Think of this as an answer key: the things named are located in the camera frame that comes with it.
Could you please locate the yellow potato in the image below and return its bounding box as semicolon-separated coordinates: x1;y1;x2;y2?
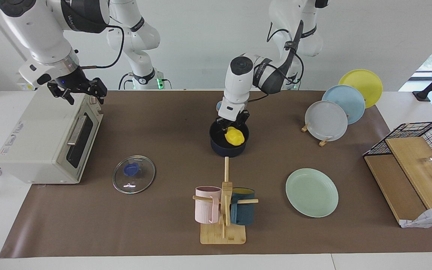
225;126;245;147

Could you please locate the glass lid purple knob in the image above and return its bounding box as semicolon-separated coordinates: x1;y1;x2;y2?
112;155;156;194

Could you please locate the grey plate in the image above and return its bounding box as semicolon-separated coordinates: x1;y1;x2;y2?
305;100;348;142

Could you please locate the wooden plate rack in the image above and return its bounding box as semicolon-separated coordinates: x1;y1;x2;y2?
301;124;331;147

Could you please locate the pale green plate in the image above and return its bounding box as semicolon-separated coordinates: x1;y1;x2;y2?
285;168;339;218

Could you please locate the light blue plate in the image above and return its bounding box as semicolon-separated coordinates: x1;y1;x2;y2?
322;85;366;125

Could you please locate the yellow plate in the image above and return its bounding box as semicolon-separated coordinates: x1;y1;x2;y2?
338;69;383;109

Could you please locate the beige toaster oven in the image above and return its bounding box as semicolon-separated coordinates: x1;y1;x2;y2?
0;92;104;185

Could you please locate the brown table mat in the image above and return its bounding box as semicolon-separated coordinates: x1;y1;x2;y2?
0;90;432;258

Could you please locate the pink ribbed mug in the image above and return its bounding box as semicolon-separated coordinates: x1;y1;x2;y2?
195;186;222;224

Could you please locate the dark teal mug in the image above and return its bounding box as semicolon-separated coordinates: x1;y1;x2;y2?
230;187;256;226

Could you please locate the wooden mug tree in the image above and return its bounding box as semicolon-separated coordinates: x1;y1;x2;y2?
193;157;259;245

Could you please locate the white crumpled cloth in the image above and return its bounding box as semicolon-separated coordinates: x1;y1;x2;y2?
400;204;432;228

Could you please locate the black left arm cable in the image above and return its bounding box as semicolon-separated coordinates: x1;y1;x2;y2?
246;21;305;104

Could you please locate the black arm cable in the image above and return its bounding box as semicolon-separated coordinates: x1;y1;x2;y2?
246;21;305;104
75;24;125;70

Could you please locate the black pot purple handle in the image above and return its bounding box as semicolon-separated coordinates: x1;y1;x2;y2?
209;119;249;157

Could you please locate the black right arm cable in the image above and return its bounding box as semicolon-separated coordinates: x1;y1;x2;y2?
75;24;125;70

